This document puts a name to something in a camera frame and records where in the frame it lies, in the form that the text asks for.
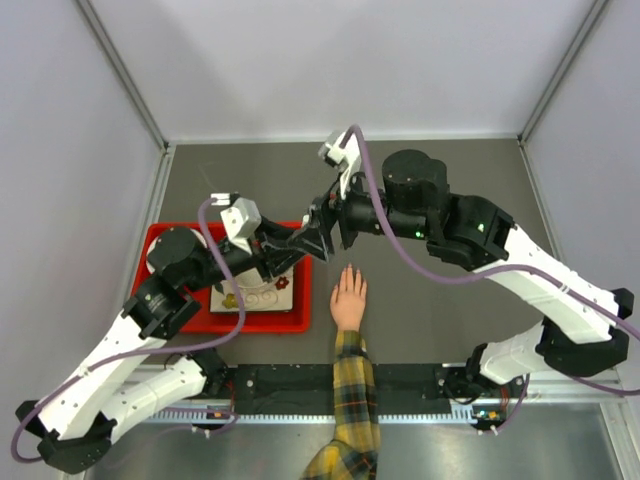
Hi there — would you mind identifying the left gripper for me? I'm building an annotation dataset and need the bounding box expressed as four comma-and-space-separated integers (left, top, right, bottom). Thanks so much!
186, 213, 308, 292

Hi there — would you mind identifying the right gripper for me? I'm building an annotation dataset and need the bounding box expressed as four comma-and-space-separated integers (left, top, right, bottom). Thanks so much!
288, 165, 431, 262

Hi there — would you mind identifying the yellow plaid sleeve forearm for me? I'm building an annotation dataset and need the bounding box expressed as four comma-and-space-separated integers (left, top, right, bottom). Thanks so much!
301, 331, 381, 479

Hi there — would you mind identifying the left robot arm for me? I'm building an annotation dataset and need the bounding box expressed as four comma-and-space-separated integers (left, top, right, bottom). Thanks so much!
16, 219, 310, 475

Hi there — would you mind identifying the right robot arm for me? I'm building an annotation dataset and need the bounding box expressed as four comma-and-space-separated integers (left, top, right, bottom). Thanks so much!
303, 144, 634, 396

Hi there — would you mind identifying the mannequin hand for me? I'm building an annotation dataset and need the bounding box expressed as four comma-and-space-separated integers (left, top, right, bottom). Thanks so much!
329, 264, 368, 332

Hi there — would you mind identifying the floral square plate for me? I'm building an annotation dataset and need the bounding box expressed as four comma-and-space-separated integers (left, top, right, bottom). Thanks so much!
209, 267, 295, 314

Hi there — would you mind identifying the red plastic tray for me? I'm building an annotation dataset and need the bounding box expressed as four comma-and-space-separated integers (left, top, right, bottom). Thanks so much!
129, 221, 314, 335

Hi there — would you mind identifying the white bowl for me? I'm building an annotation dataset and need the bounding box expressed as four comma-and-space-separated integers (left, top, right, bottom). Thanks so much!
143, 225, 207, 273

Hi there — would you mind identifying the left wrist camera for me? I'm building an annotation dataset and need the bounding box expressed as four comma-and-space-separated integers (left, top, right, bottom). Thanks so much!
210, 193, 262, 254

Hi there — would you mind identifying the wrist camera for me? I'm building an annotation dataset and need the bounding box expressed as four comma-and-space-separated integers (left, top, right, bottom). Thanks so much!
210, 193, 262, 254
318, 131, 362, 200

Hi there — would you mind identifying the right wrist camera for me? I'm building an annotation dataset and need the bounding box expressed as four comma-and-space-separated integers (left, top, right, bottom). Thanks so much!
318, 131, 362, 200

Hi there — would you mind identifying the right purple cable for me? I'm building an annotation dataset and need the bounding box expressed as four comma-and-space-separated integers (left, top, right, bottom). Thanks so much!
344, 123, 640, 435

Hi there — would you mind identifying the purple cable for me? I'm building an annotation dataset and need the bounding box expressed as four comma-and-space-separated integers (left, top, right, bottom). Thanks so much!
344, 123, 640, 435
11, 196, 247, 460

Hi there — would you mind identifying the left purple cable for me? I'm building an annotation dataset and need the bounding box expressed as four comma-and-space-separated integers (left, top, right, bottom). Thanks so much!
11, 196, 247, 460

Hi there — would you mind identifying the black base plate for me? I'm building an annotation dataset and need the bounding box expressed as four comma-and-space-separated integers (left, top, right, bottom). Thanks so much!
168, 362, 527, 415

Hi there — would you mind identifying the aluminium frame rail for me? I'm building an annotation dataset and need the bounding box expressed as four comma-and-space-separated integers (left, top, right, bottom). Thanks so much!
107, 365, 618, 430

